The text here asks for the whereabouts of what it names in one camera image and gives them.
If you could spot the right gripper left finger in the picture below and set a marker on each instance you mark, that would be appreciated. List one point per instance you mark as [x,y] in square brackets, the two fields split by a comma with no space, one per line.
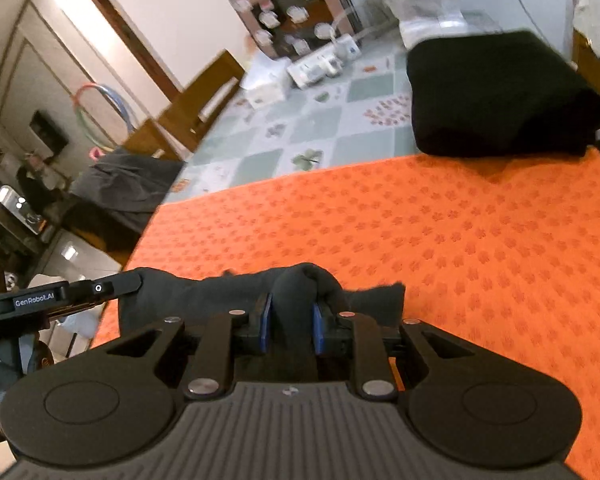
[228,337]

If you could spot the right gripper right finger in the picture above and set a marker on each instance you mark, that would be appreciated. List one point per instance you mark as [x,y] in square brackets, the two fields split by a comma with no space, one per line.
[354,341]

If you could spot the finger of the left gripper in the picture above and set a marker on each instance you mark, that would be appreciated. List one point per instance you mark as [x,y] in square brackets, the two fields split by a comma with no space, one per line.
[104,289]

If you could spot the black long-sleeve shirt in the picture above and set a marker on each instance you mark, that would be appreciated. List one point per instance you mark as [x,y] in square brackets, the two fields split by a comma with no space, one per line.
[293,290]

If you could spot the dark clothes on chair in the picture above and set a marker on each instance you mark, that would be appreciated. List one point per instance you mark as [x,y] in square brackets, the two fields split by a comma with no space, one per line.
[129,187]

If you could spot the middle wooden chair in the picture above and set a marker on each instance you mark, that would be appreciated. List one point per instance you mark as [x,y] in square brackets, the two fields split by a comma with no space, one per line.
[148,140]

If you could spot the wooden chair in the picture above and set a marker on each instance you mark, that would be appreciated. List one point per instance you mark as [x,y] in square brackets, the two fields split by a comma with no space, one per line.
[194,111]
[148,140]

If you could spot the orange patterned table mat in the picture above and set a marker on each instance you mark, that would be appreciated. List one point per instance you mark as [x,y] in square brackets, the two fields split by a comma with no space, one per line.
[504,253]

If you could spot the far wooden chair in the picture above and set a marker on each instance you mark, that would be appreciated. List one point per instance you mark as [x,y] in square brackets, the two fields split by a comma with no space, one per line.
[194,111]

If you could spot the colourful hula hoop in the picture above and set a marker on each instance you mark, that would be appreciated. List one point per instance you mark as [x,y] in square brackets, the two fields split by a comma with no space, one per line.
[103,116]

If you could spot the checkered tablecloth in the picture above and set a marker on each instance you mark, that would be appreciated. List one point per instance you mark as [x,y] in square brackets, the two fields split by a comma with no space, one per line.
[362,115]

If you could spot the brown wooden door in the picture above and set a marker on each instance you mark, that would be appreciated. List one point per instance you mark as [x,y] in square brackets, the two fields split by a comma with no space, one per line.
[137,48]

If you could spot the white tissue box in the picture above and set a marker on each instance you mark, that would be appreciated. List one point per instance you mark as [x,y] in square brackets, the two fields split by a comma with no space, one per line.
[266,81]

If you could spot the white power strip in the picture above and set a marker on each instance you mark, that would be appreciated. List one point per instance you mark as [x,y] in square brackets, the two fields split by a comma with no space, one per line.
[326,62]

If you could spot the folded black garment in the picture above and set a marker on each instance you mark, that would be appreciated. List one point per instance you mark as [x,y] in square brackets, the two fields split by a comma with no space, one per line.
[498,95]

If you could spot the brown water dispenser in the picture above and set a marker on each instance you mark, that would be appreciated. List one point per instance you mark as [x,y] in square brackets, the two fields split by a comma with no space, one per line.
[294,28]

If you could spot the wall television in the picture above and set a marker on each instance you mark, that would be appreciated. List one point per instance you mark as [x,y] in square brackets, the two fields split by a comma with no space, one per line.
[48,133]

